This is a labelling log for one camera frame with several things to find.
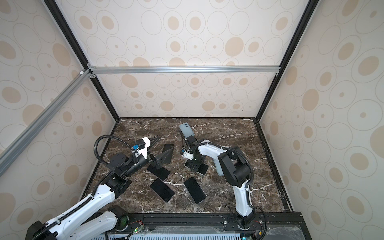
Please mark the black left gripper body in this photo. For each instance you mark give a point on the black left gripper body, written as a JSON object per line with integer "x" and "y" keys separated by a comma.
{"x": 151, "y": 160}

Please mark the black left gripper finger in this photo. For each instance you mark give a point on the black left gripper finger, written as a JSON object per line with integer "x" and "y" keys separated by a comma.
{"x": 154, "y": 140}
{"x": 159, "y": 157}

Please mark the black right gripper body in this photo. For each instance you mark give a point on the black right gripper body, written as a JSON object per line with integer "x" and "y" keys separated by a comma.
{"x": 195, "y": 159}

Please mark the white-edged phone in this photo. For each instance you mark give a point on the white-edged phone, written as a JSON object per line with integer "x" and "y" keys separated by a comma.
{"x": 197, "y": 168}

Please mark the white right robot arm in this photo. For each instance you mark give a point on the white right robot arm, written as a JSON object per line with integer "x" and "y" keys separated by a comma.
{"x": 230, "y": 163}

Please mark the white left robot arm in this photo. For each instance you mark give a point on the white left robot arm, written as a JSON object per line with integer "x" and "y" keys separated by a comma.
{"x": 109, "y": 188}

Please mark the black phone case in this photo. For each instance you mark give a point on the black phone case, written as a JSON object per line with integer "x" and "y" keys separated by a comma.
{"x": 168, "y": 151}

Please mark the light blue case far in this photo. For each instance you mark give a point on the light blue case far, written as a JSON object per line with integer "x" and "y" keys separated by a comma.
{"x": 187, "y": 131}

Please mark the light blue case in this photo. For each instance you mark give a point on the light blue case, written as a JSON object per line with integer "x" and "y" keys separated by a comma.
{"x": 219, "y": 169}
{"x": 187, "y": 131}

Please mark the light blue case right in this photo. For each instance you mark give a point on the light blue case right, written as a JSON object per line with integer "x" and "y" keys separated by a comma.
{"x": 219, "y": 169}

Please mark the purple-edged phone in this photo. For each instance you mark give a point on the purple-edged phone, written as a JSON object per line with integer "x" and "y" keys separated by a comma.
{"x": 162, "y": 190}

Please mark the blue-edged phone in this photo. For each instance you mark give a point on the blue-edged phone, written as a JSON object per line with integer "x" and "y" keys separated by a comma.
{"x": 195, "y": 190}

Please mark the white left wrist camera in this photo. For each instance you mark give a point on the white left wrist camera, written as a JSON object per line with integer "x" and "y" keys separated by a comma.
{"x": 141, "y": 147}

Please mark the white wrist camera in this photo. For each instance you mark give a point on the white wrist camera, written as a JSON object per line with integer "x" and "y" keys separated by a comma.
{"x": 185, "y": 154}
{"x": 141, "y": 147}

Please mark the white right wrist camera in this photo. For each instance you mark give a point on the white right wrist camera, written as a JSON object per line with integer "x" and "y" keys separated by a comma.
{"x": 185, "y": 154}

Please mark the horizontal aluminium frame bar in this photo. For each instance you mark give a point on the horizontal aluminium frame bar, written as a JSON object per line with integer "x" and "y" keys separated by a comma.
{"x": 185, "y": 70}

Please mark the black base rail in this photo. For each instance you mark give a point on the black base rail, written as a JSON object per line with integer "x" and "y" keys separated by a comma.
{"x": 215, "y": 226}

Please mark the diagonal aluminium frame bar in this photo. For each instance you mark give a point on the diagonal aluminium frame bar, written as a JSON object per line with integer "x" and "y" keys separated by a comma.
{"x": 25, "y": 138}

